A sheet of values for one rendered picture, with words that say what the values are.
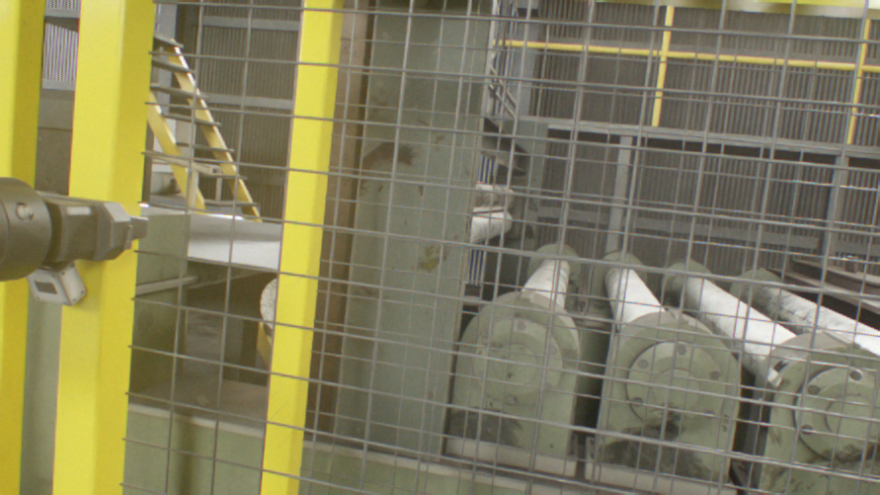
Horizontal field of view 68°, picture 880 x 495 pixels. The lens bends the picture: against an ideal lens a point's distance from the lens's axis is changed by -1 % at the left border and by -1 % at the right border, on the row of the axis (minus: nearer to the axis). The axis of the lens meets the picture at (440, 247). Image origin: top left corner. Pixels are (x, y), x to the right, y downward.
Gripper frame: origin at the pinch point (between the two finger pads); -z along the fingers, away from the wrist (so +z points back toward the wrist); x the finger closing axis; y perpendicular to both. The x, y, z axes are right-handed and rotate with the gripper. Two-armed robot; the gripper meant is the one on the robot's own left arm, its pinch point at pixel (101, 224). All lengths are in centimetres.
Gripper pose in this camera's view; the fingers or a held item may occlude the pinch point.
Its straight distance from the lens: 74.6
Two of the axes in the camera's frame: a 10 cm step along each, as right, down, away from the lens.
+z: -2.2, 0.7, -9.7
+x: -9.7, -1.3, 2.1
